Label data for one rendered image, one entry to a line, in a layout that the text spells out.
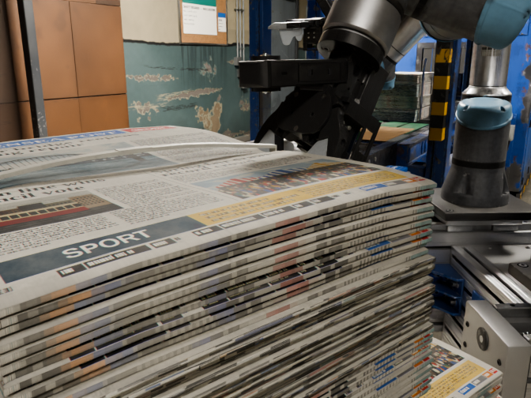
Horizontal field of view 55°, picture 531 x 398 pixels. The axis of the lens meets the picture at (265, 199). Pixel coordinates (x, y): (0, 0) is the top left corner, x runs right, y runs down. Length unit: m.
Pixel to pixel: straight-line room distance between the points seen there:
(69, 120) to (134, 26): 1.27
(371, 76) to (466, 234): 0.74
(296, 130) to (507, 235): 0.85
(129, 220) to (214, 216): 0.04
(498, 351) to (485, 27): 0.44
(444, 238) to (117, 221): 1.03
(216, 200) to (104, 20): 4.82
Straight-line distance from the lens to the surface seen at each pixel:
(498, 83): 1.37
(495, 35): 0.61
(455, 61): 2.15
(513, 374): 0.80
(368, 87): 0.57
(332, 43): 0.55
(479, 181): 1.23
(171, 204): 0.29
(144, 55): 5.54
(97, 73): 4.99
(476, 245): 1.26
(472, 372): 0.59
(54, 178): 0.39
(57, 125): 4.72
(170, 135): 0.54
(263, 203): 0.29
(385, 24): 0.56
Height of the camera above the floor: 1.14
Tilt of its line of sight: 16 degrees down
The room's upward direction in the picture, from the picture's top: straight up
